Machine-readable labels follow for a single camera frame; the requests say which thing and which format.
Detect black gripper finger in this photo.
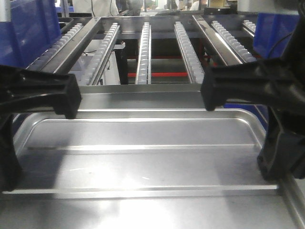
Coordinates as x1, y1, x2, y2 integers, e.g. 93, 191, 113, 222
0, 114, 22, 191
0, 65, 81, 119

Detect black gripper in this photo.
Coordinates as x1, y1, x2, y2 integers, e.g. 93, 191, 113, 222
201, 4, 305, 180

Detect silver metal tray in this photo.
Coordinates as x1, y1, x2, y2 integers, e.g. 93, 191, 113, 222
0, 84, 305, 229

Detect blue box far left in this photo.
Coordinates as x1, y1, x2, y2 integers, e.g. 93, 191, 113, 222
0, 0, 61, 68

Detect dark tray far left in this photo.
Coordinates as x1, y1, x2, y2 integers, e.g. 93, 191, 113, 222
59, 18, 73, 34

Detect large blue plastic box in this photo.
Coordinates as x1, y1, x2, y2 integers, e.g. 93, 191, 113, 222
253, 13, 300, 58

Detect left steel divider bar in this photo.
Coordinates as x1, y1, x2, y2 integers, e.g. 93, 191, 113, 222
40, 17, 102, 74

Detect flat steel divider bar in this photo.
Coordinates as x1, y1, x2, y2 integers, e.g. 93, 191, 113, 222
193, 15, 243, 66

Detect far rack cross beam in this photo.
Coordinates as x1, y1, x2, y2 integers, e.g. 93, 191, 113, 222
94, 14, 203, 40

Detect far left roller rail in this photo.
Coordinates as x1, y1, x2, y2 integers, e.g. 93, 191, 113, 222
26, 23, 83, 71

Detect right roller rail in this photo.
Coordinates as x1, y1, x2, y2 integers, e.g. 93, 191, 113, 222
211, 21, 257, 63

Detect roller rail with white wheels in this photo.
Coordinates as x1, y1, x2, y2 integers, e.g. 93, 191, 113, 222
174, 21, 204, 84

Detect red metal frame below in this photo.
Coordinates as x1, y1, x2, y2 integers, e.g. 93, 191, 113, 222
127, 56, 222, 78

